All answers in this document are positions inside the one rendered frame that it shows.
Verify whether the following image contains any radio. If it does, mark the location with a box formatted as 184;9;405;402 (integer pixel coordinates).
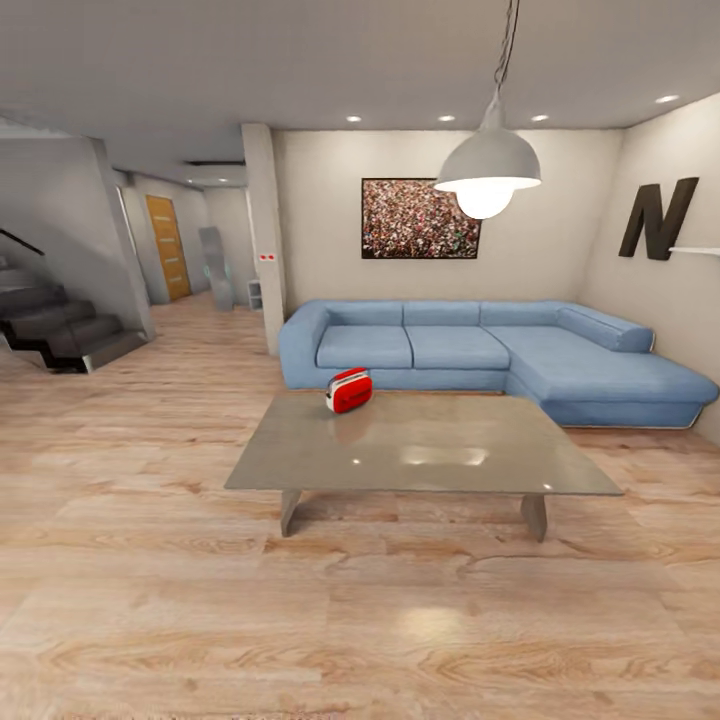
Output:
325;367;373;413

